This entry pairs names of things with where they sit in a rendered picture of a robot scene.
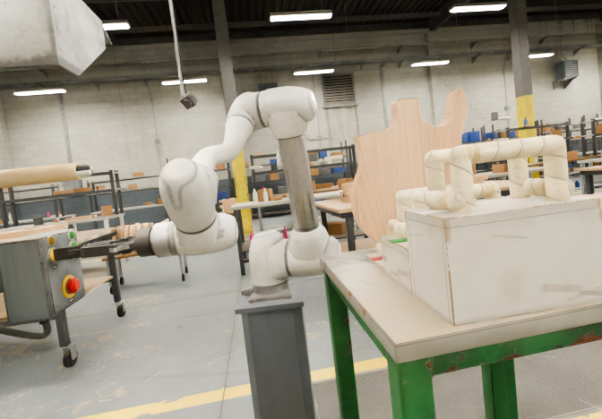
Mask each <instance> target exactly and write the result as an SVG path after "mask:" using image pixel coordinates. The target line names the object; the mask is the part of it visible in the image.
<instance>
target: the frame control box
mask: <svg viewBox="0 0 602 419"><path fill-rule="evenodd" d="M69 230H73V231H74V233H75V238H74V239H73V240H72V241H71V240H70V239H69V238H68V231H69ZM49 235H52V236H53V237H54V238H55V239H56V243H55V245H54V246H52V247H49V246H48V245H47V237H48V236H49ZM73 242H76V243H77V236H76V232H75V230H74V229H66V230H58V231H51V232H45V233H38V234H35V235H27V236H24V237H20V238H16V239H13V240H8V241H4V242H1V243H0V277H1V282H2V288H3V293H4V302H5V308H6V313H7V319H8V324H9V325H16V324H22V323H28V322H33V321H38V322H39V325H42V327H43V330H44V332H42V333H37V332H29V331H24V330H19V329H11V328H7V327H3V326H0V334H3V335H7V336H12V337H17V338H27V339H43V338H46V337H47V336H49V335H50V332H51V325H50V322H49V320H50V319H52V318H54V317H55V316H57V315H58V314H59V313H60V312H62V311H64V310H65V309H67V308H68V307H70V306H71V305H73V304H75V303H76V302H78V301H79V300H81V299H82V298H83V297H84V296H85V288H84V283H83V276H82V265H81V260H80V258H75V259H68V260H61V261H52V259H51V257H50V253H51V251H52V249H55V248H60V247H66V246H71V245H72V243H73ZM77 245H78V243H77ZM71 278H78V280H79V281H80V283H81V286H80V289H79V291H78V292H77V293H75V294H71V293H70V292H69V290H68V289H67V284H68V283H69V280H70V279H71Z"/></svg>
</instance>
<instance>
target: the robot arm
mask: <svg viewBox="0 0 602 419"><path fill-rule="evenodd" d="M316 112H317V105H316V101H315V97H314V94H313V92H312V91H311V90H309V89H305V88H301V87H293V86H285V87H278V88H273V89H268V90H264V91H260V92H255V93H253V92H246V93H243V94H241V95H240V96H239V97H237V98H236V100H235V101H234V102H233V104H232V106H231V108H230V109H229V111H228V117H227V121H226V128H225V137H224V141H223V144H220V145H215V146H210V147H207V148H204V149H202V150H200V151H199V152H198V153H197V154H196V155H195V156H194V157H193V159H189V158H176V159H173V160H171V161H169V162H168V163H167V164H166V165H165V166H164V167H163V168H162V170H161V172H160V175H159V193H160V197H161V199H162V202H163V204H164V207H165V209H166V211H167V213H168V215H169V217H170V219H171V220H172V221H171V222H164V223H157V224H155V225H154V226H153V227H144V228H139V229H138V230H137V231H136V233H135V236H132V235H130V236H127V237H124V238H117V239H115V240H109V241H103V242H95V243H93V244H87V246H86V244H80V245H74V246H66V247H60V248H55V249H53V253H54V259H55V261H61V260H68V259H75V258H89V257H98V256H107V255H115V256H116V255H118V254H119V253H123V254H126V253H130V252H132V251H134V250H136V251H137V254H138V255H139V256H140V257H142V258H143V257H150V256H155V255H156V256H157V257H158V258H160V257H167V256H177V255H203V254H209V253H214V252H220V251H223V250H226V249H228V248H230V247H232V246H234V245H235V244H236V243H237V238H238V227H237V221H236V218H235V217H233V216H231V215H229V214H226V213H218V212H217V211H216V210H215V204H216V203H217V190H218V182H219V179H218V177H217V175H216V173H215V172H214V171H213V170H214V167H215V166H217V165H221V164H225V163H228V162H231V161H233V160H234V159H235V158H237V156H238V155H239V154H240V152H241V150H242V149H243V147H244V146H245V144H246V142H247V140H248V139H249V138H250V136H251V135H252V133H253V131H256V130H259V129H262V128H266V127H270V128H271V131H272V133H273V135H274V136H275V137H276V139H278V141H279V150H280V155H281V160H282V165H283V169H284V175H285V179H286V185H287V189H288V198H289V203H290V208H291V213H292V218H293V222H294V228H293V230H292V231H291V233H290V240H288V239H284V238H283V235H282V234H281V233H280V232H279V231H276V230H273V229H271V230H265V231H262V232H259V233H256V234H255V235H254V237H253V239H252V241H251V243H250V248H249V264H250V271H251V277H252V281H253V285H252V286H250V287H247V288H244V289H242V291H241V295H250V296H251V297H250V298H249V299H248V303H250V304H253V303H258V302H264V301H272V300H279V299H290V298H292V294H291V287H292V286H293V282H291V281H288V277H291V276H296V277H311V276H319V275H323V268H322V267H321V265H320V256H323V255H329V254H334V253H341V246H340V243H339V241H338V240H337V239H336V238H334V237H333V236H329V235H328V233H327V231H326V228H325V227H324V226H323V225H321V224H320V223H318V217H317V212H316V207H315V201H314V191H313V186H312V179H311V172H310V167H309V161H308V156H307V150H306V145H305V136H304V134H305V133H306V130H307V125H308V122H309V121H312V120H313V119H314V117H315V115H316Z"/></svg>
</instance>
